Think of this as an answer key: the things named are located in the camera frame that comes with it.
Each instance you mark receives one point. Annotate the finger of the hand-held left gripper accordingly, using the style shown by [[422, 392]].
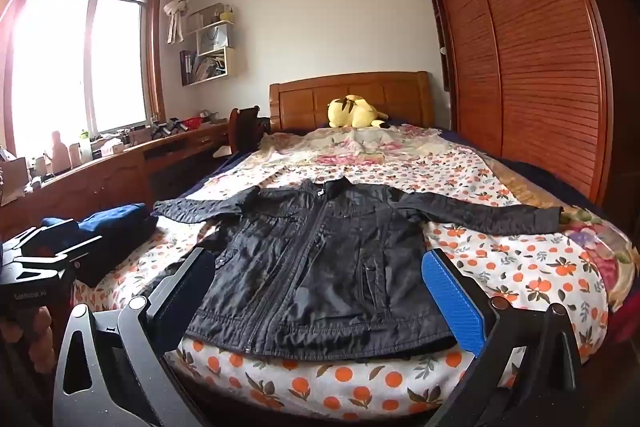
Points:
[[40, 268], [45, 242]]

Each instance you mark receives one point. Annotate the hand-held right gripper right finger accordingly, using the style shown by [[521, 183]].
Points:
[[450, 302]]

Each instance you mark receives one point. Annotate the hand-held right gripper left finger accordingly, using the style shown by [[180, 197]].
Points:
[[192, 279]]

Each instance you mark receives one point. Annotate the black jacket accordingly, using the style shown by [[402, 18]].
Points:
[[310, 267]]

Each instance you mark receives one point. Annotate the person's left hand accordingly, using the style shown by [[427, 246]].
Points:
[[32, 332]]

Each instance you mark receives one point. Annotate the blue folded clothing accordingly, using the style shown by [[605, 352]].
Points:
[[100, 222]]

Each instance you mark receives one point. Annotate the cardboard box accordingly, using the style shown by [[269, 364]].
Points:
[[14, 179]]

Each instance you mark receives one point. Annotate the dark folded clothing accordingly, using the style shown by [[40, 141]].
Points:
[[125, 252]]

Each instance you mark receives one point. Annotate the orange floral bed sheet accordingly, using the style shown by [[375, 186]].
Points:
[[525, 267]]

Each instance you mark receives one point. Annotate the beige bottle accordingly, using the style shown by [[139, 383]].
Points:
[[60, 154]]

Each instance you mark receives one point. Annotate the white bottle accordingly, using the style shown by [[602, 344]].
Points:
[[75, 155]]

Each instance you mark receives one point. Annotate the long wooden desk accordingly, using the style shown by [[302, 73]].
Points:
[[115, 172]]

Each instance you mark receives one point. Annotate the green capped bottle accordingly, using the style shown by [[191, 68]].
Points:
[[85, 147]]

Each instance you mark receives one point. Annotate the tissue pack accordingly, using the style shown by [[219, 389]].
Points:
[[111, 147]]

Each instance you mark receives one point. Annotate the black desk gadgets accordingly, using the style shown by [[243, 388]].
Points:
[[165, 128]]

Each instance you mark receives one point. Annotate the wooden chair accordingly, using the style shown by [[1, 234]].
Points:
[[245, 129]]

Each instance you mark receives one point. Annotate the pink floral blanket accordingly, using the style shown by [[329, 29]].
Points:
[[360, 147]]

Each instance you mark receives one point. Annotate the window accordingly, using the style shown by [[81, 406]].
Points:
[[75, 57]]

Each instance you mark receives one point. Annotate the wooden bed headboard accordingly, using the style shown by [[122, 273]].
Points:
[[300, 102]]

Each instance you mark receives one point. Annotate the dark binders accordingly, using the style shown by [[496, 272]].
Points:
[[187, 68]]

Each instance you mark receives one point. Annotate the yellow plush toy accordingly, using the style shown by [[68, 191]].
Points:
[[352, 113]]

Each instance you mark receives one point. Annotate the white paper bag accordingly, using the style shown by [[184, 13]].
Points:
[[212, 38]]

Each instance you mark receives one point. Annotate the wooden slatted wardrobe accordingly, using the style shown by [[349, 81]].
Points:
[[530, 47]]

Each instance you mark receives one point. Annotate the yellow shelf ornament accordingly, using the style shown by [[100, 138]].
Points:
[[228, 13]]

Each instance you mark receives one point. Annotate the tied beige curtain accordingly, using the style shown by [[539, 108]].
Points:
[[177, 4]]

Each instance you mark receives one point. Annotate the white wall shelf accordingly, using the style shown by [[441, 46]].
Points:
[[231, 64]]

